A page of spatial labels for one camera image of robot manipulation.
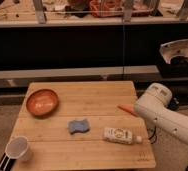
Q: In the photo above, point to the white plastic bottle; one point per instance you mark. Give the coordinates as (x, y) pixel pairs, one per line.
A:
(123, 136)

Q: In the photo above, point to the orange carrot toy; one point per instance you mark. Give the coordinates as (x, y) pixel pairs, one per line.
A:
(128, 108)

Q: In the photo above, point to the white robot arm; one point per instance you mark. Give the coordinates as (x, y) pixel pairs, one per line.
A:
(152, 105)

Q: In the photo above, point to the black striped table leg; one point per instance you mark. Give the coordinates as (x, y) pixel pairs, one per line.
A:
(6, 163)

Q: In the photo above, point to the wooden folding table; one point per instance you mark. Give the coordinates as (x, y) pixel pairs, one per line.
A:
(55, 149)

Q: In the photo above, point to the dark box on floor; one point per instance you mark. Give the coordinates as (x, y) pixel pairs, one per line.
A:
(179, 97)

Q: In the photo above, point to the orange ceramic bowl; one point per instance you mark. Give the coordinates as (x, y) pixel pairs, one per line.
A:
(42, 102)

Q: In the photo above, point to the blue sponge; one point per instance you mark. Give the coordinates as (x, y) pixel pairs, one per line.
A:
(78, 126)

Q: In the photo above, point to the orange crate on shelf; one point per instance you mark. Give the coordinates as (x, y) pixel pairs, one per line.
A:
(105, 8)

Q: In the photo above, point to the clear plastic cup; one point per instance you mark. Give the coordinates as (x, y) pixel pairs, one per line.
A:
(18, 148)

